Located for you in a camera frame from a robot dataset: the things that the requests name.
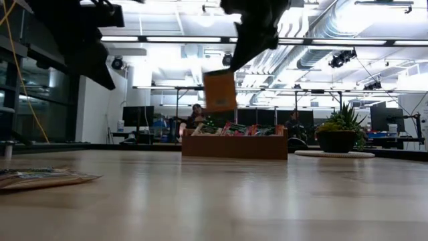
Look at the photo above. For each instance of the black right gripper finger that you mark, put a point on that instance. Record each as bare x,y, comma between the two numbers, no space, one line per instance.
249,50

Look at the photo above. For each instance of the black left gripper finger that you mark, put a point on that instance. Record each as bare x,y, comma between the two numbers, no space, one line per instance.
93,67

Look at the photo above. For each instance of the orange peach tea bag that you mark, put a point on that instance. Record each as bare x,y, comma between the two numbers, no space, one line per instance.
280,130
219,92

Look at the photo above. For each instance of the snack packet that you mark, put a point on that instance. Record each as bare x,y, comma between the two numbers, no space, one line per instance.
209,130

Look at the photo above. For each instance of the beige apple tea bag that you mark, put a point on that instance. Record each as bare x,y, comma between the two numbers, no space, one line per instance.
43,180

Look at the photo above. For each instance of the black ceiling spotlight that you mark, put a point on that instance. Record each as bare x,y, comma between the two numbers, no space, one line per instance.
341,57
227,60
117,63
372,86

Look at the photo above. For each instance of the white bottle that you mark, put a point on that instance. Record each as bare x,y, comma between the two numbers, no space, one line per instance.
120,126

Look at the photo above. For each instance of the overhead light bar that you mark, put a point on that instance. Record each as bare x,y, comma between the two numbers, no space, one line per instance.
184,39

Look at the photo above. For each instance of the black monitor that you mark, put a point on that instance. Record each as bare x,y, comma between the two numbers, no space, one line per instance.
384,118
247,117
138,116

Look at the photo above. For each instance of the person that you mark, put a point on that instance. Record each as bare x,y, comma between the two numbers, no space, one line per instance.
294,124
197,115

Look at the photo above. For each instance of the wooden three-compartment box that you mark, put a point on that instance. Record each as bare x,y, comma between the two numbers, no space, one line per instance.
234,147

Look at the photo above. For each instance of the potted succulent, black pot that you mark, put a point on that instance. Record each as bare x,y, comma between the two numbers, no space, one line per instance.
336,142

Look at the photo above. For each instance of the round woven white mat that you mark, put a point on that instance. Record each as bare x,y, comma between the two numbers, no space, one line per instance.
334,154

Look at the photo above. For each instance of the white tub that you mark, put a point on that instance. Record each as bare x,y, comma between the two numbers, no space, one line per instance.
393,130

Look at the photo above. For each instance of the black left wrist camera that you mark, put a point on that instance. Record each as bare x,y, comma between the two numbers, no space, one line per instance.
107,16

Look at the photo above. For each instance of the white cylindrical post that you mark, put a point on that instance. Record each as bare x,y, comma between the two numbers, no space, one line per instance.
8,150

